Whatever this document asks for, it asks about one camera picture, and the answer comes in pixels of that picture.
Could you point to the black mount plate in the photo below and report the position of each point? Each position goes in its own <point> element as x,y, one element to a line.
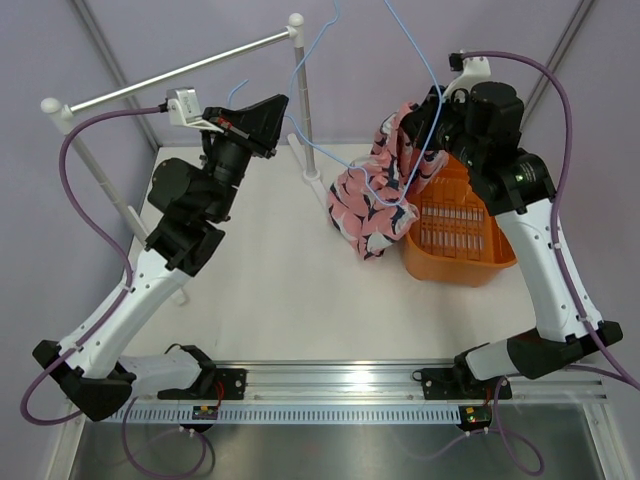
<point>447,383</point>
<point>229,382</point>

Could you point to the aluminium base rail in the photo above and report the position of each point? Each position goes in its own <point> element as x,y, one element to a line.
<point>389,382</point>

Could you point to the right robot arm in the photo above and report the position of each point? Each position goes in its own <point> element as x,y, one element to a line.
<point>520,196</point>

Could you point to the light blue wire hanger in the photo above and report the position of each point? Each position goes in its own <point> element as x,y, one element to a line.
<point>306,137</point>

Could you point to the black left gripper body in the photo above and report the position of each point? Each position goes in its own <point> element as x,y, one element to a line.
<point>227,153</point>

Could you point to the pink patterned shorts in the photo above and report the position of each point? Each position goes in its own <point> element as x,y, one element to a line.
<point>367,203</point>

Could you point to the black left mount plate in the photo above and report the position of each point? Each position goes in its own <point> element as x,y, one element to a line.
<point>229,382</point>

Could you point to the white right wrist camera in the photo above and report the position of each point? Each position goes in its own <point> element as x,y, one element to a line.
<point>469,72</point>

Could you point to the black right mount plate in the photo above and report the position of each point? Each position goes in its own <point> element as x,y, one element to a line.
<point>447,383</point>

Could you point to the orange plastic basket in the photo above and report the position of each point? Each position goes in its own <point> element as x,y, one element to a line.
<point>454,240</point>

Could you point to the white slotted cable duct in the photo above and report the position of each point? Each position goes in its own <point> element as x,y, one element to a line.
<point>246,414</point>

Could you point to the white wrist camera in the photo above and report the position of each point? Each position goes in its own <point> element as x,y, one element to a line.
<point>469,72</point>
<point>184,110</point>

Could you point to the white and silver clothes rack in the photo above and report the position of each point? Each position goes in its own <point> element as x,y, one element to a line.
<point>63,116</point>

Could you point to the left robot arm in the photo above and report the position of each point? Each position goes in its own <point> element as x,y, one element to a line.
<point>89,364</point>

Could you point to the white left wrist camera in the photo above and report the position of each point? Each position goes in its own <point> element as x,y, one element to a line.
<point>184,110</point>

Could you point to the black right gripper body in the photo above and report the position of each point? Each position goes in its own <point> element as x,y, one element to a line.
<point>450,130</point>

